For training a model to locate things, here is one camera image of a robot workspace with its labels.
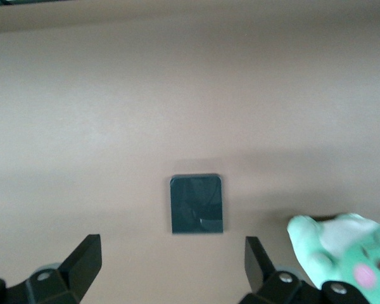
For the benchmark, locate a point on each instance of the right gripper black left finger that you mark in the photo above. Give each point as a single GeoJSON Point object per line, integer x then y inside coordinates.
{"type": "Point", "coordinates": [79, 269]}

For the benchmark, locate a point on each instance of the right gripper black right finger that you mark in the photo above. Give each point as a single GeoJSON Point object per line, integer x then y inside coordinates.
{"type": "Point", "coordinates": [259, 269]}

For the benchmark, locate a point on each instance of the green dinosaur plush toy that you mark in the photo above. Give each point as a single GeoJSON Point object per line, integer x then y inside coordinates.
{"type": "Point", "coordinates": [351, 247]}

